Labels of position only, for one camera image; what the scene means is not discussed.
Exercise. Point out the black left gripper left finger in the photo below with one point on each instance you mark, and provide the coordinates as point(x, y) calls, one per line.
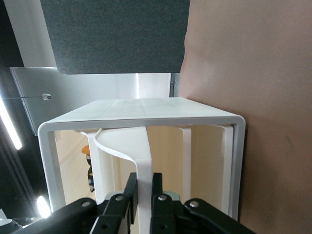
point(117, 212)

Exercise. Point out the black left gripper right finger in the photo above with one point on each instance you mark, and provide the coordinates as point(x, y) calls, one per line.
point(163, 212)

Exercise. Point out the dark grey felt panel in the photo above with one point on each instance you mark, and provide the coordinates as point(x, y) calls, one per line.
point(117, 36)

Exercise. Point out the white security camera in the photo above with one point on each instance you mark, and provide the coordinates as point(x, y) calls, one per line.
point(46, 96)

